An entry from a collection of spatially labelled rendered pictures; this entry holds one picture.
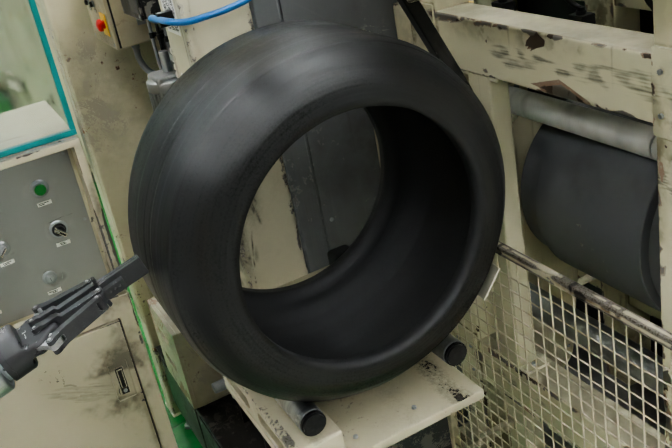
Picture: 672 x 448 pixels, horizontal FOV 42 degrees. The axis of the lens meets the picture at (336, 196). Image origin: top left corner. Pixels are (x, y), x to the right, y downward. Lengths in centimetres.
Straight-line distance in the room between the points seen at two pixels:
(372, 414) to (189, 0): 79
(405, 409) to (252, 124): 64
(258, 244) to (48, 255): 51
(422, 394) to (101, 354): 77
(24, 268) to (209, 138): 86
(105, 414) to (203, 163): 103
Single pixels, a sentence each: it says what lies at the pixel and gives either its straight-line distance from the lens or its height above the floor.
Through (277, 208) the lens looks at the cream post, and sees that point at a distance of 168.
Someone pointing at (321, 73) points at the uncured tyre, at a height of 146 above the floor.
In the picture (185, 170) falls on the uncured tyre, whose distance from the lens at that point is 121.
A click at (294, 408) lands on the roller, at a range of 145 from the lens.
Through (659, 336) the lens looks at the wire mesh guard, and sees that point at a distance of 139.
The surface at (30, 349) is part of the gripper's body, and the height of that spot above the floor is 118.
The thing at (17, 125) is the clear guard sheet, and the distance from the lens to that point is 186.
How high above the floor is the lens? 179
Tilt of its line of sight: 24 degrees down
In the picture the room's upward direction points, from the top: 11 degrees counter-clockwise
